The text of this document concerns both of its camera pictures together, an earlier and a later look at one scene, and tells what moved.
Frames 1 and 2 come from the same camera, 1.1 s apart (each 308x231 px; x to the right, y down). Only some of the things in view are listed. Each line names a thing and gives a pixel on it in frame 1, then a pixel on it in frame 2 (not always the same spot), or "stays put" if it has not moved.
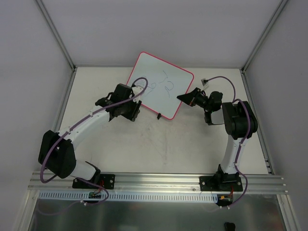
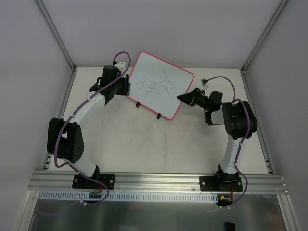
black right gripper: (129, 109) to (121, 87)
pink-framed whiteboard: (165, 82) stays put
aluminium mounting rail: (181, 183) stays put
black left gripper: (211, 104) stays put
